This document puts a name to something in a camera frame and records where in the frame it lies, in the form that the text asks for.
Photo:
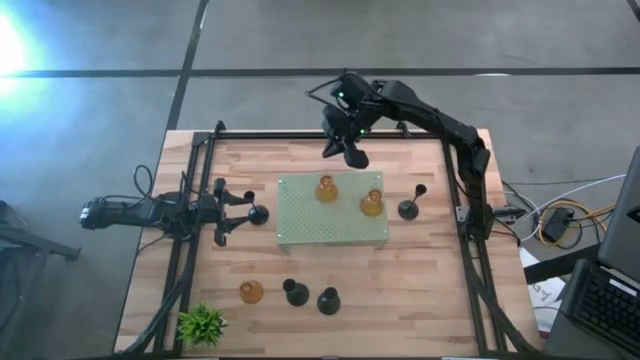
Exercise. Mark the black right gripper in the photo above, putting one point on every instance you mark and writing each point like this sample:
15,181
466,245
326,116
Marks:
345,125

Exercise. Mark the amber bell-shaped glass candle holder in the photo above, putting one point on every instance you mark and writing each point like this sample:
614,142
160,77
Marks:
326,192

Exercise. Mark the amber twisted glass candle holder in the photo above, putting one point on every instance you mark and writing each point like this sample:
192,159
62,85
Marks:
372,206

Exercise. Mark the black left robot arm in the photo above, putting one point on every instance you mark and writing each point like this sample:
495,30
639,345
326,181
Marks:
125,212

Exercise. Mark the small green artificial plant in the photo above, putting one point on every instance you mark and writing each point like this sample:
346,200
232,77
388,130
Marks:
200,326

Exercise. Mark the amber wide-cup glass candle holder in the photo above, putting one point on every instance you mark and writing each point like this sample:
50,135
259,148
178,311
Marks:
251,292

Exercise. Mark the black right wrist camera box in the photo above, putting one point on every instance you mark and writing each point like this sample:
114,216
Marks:
350,90

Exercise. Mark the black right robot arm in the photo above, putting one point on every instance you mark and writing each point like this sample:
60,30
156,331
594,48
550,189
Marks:
450,127

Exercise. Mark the black floor stand leg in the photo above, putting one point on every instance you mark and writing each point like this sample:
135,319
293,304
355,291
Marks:
50,248

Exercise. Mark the grey laptop with black keyboard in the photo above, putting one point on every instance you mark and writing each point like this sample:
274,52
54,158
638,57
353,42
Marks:
620,230

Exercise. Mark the tall black metal candlestick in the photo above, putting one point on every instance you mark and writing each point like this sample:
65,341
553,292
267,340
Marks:
298,295
328,302

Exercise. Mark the black aluminium rig frame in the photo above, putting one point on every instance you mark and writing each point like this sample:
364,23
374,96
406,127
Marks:
280,135

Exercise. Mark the green perforated metal tray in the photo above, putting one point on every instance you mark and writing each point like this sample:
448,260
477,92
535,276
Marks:
310,220

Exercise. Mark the short black metal candlestick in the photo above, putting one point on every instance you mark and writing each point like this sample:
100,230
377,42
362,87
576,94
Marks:
406,210
258,215

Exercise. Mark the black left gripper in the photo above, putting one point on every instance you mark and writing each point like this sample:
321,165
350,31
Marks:
210,212

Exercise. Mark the white printed paper sheet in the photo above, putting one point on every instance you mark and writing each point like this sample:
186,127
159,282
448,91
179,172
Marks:
542,300

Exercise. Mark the black power adapter box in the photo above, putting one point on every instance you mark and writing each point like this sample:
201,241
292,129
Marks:
557,225

